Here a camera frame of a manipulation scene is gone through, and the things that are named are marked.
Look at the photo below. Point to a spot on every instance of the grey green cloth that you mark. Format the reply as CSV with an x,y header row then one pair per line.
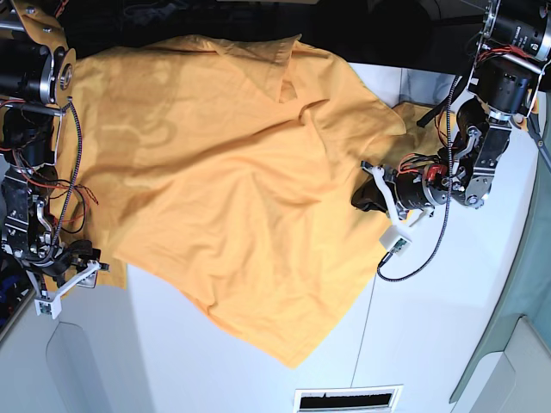
x,y
510,367

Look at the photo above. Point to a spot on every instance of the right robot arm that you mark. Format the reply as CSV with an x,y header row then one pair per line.
x,y
36,70

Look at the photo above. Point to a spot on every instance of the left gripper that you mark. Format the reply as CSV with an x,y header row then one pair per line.
x,y
418,189

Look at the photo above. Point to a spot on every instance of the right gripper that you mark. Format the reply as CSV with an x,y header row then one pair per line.
x,y
75,256

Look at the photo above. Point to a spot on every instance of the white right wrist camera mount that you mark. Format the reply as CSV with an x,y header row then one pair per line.
x,y
50,303

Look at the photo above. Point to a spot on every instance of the white table vent grille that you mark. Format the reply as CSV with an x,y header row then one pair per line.
x,y
353,400

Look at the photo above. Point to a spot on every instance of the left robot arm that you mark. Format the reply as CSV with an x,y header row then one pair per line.
x,y
509,63

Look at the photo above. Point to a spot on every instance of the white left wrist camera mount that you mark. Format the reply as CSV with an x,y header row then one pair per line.
x,y
400,234

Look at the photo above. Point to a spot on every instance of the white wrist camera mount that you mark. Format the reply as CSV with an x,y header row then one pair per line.
x,y
400,234
50,303

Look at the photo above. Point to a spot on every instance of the orange yellow t-shirt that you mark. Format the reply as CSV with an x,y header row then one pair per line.
x,y
226,169

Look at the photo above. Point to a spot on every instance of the orange handled scissors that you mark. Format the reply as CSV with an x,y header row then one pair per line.
x,y
531,124

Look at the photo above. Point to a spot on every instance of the black blue items bin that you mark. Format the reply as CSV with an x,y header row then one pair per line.
x,y
14,287

